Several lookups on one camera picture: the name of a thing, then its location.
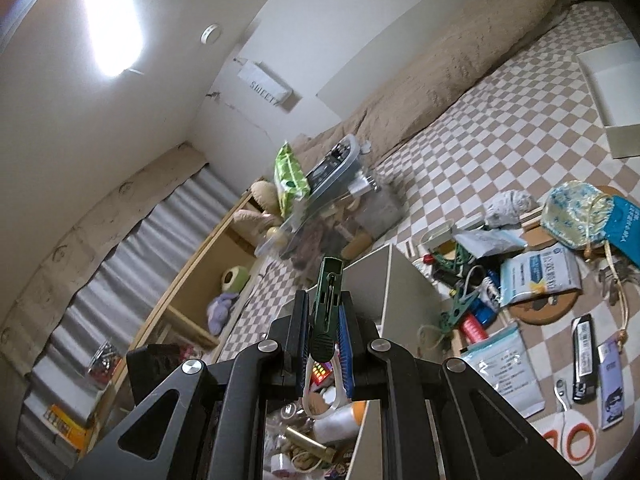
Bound black flat device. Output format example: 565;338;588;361
303;142;351;194

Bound purple bookmark card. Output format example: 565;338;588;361
597;337;626;431

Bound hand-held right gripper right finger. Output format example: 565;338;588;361
338;293;584;480

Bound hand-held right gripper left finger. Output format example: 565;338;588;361
65;291;311;480

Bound white cardboard box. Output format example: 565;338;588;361
260;243;447;480

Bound green plastic clip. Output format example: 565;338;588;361
439;294;476;331
432;242;474;276
307;257;346;362

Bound beige cord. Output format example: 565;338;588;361
604;240;632;352

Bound grey plastic packet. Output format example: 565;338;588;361
454;228;529;261

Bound green wipes packet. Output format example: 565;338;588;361
273;141;312;219

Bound beige printed valance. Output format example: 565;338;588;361
0;142;209;379

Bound black bar lighter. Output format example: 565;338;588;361
571;313;599;404

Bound white knit cloth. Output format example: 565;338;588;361
484;189;535;231

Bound clear zip packet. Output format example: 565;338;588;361
459;322;546;419

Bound purple plush toy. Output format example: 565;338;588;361
206;292;237;336

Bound floral drawstring pouch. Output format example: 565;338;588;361
542;182;615;251

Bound blue card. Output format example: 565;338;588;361
602;194;640;267

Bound small white box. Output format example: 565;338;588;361
417;224;454;251

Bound bright ceiling lamp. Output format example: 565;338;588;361
82;0;146;79

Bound wooden bedside shelf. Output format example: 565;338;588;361
94;190;272;462

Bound white box lid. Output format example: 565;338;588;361
576;40;640;161

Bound orange handled scissors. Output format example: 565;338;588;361
542;377;599;464

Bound clear doll display box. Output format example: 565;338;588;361
87;339;124;386

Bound avocado plush toy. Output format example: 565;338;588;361
221;265;250;295

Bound round cork coaster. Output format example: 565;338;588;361
507;290;576;329

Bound checkered bedsheet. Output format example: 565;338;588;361
215;2;640;466

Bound white blue mask packet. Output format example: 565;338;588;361
499;243;584;307

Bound clear plastic storage bin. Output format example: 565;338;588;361
254;135;407;272

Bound grey curtain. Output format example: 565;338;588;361
17;165;254;462

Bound red cylinder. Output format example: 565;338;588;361
459;312;489;344

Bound key bunch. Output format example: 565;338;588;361
597;260;636;306

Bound beige quilt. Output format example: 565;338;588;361
292;0;571;162

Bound orange book box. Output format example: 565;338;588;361
42;404;89;451

